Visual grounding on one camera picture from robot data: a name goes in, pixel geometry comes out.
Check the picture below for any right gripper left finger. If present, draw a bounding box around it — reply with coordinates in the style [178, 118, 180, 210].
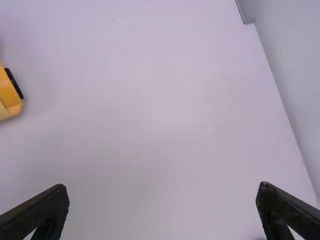
[0, 183, 70, 240]

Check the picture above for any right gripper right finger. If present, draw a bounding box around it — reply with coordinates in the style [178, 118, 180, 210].
[255, 180, 320, 240]

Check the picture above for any yellow toy car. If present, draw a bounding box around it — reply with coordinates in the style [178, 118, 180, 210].
[0, 61, 25, 123]

